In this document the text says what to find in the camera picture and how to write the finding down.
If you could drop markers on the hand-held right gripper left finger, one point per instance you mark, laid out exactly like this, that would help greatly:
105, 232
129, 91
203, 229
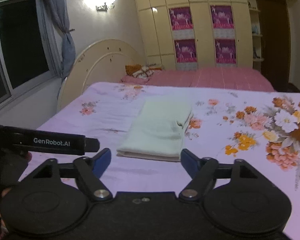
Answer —
102, 161

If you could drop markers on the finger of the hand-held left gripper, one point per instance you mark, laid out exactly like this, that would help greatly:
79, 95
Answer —
92, 145

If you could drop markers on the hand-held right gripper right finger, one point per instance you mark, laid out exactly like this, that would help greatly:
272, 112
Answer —
190, 162

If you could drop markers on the light green sweater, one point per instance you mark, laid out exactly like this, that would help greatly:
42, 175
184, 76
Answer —
157, 127

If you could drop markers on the person's left hand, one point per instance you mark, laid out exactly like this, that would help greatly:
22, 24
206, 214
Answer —
29, 157

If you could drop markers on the floral purple bed sheet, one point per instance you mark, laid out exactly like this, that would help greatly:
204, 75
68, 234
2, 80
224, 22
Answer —
110, 115

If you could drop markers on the cream round headboard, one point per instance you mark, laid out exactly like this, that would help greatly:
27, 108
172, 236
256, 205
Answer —
97, 62

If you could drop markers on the pink bed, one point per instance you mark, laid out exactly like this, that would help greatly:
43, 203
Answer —
215, 80

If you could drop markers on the orange patterned pillow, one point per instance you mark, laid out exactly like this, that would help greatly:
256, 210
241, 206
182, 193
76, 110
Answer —
137, 71

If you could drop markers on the grey blue curtain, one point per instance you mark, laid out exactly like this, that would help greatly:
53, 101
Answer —
67, 47

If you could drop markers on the striped folded cloth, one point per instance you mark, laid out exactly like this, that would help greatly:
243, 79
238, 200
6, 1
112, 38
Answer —
155, 66

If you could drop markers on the window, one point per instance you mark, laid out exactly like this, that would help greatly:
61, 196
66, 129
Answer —
22, 42

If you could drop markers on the dark ornament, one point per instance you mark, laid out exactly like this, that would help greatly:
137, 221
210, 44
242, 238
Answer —
256, 53

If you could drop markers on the cream wardrobe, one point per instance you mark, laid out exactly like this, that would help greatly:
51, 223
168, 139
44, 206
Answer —
155, 30

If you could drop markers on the cream corner shelf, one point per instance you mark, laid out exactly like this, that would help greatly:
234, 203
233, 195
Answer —
256, 40

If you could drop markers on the dark wooden door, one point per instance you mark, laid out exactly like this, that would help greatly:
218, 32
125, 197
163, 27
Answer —
272, 42

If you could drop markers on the blue ornament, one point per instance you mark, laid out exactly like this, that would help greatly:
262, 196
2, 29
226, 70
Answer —
256, 28

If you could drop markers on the purple wall poster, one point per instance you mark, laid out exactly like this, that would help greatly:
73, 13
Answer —
221, 17
226, 51
185, 52
180, 20

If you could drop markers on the wall lamp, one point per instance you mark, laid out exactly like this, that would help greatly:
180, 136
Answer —
102, 7

